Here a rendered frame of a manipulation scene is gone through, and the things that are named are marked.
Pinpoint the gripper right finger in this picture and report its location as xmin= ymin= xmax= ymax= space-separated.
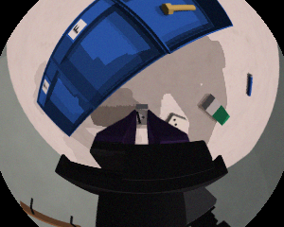
xmin=147 ymin=110 xmax=190 ymax=144

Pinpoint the dark blue cylinder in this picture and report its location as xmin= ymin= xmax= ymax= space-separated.
xmin=247 ymin=74 xmax=253 ymax=96

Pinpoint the dark blue rack of bins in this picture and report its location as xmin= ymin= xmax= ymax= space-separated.
xmin=37 ymin=0 xmax=233 ymax=137

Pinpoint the brass hex bolt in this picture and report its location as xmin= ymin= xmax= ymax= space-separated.
xmin=162 ymin=3 xmax=196 ymax=14

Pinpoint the white domino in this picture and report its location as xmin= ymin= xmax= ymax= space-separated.
xmin=167 ymin=113 xmax=187 ymax=130

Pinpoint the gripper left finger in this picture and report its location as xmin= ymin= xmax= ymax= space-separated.
xmin=93 ymin=110 xmax=136 ymax=144

